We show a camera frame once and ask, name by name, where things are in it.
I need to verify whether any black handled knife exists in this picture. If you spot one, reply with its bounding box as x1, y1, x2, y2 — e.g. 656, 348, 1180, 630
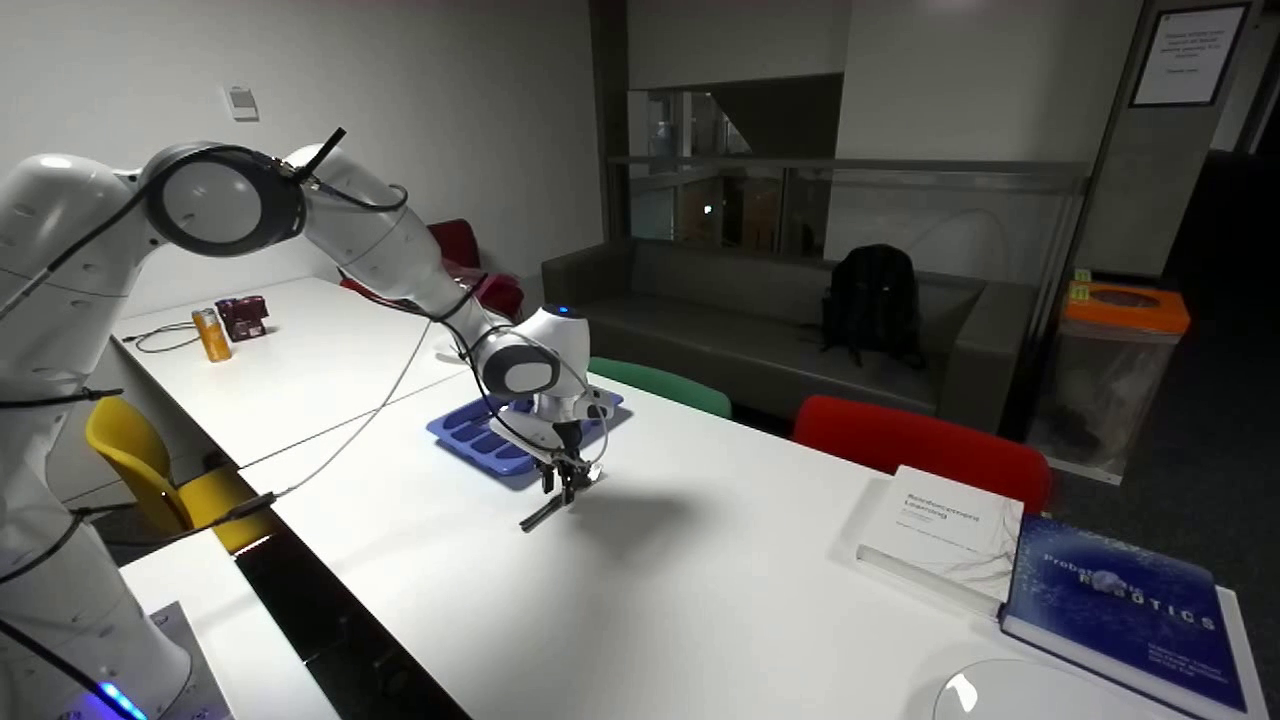
520, 484, 589, 531

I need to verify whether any black backpack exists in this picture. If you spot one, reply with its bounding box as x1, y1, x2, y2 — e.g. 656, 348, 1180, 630
821, 245, 926, 366

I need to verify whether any blue book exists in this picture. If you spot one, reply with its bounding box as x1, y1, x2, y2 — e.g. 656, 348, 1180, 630
998, 517, 1249, 720

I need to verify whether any dark red box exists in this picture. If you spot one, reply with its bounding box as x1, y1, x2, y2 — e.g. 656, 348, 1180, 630
214, 296, 268, 338

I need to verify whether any yellow chair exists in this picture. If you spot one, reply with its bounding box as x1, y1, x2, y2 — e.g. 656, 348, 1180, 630
84, 397, 282, 556

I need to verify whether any red chair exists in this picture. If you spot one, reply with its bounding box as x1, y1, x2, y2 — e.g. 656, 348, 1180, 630
790, 397, 1050, 510

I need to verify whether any wall notice sign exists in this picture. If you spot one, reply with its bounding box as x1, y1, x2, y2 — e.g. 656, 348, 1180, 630
1131, 5, 1249, 109

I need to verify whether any orange bottle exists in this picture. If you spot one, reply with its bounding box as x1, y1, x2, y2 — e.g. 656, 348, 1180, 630
191, 308, 230, 363

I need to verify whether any grey round plate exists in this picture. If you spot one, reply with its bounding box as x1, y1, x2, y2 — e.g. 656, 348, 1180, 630
899, 653, 1131, 720

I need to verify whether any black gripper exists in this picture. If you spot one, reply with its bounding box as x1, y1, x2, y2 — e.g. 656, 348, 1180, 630
547, 419, 592, 489

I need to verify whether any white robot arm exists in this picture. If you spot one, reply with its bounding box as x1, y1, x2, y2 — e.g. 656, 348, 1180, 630
0, 141, 589, 720

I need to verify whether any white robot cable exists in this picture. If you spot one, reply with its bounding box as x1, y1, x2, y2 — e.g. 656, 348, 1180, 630
230, 312, 443, 504

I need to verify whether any blue plastic cutlery tray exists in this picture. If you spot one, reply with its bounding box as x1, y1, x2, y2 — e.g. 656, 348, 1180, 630
429, 391, 633, 492

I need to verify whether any bin with orange lid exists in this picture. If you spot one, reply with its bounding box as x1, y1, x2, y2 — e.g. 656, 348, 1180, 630
1029, 277, 1190, 484

